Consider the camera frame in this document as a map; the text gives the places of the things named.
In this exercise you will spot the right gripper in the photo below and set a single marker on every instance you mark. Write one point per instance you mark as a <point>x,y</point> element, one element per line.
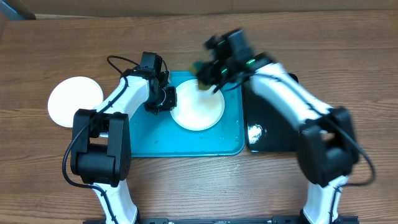
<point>209,74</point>

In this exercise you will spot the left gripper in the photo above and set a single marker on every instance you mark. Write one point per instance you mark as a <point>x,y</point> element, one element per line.
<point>171,104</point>

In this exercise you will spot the green and yellow sponge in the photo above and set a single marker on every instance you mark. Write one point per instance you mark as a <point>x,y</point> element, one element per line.
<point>201,71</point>

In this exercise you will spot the white plate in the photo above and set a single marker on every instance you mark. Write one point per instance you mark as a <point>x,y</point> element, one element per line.
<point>71,95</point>
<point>196,109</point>

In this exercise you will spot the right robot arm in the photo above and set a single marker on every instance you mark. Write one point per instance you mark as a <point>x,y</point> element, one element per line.
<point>326,142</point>

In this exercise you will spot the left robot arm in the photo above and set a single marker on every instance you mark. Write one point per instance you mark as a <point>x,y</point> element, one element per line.
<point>100,150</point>

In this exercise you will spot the black rectangular tray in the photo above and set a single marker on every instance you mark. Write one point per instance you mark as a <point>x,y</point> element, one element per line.
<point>266,129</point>

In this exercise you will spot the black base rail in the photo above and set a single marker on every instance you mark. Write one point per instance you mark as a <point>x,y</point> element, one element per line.
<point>273,220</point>

